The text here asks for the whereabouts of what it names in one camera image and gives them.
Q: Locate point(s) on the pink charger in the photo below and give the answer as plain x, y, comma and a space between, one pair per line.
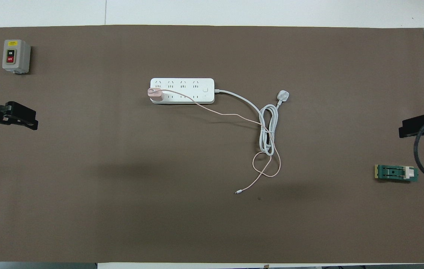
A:
156, 95

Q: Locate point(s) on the brown table mat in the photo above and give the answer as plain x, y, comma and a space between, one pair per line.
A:
122, 209

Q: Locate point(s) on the grey on-off switch box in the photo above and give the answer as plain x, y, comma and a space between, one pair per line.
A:
19, 56

